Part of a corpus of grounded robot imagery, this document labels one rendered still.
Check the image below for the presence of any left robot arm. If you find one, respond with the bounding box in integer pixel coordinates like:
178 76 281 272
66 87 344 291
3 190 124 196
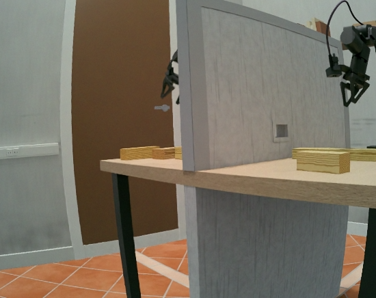
325 25 376 78

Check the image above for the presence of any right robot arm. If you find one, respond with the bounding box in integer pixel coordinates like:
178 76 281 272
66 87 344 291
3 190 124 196
165 49 178 77

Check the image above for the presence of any grey panel wall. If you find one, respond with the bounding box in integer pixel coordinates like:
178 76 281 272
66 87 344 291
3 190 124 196
176 0 351 298

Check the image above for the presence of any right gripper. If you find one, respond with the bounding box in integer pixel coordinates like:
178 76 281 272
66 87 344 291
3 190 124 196
161 65 179 104

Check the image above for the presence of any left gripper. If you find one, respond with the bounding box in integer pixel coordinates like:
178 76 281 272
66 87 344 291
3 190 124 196
330 57 370 107

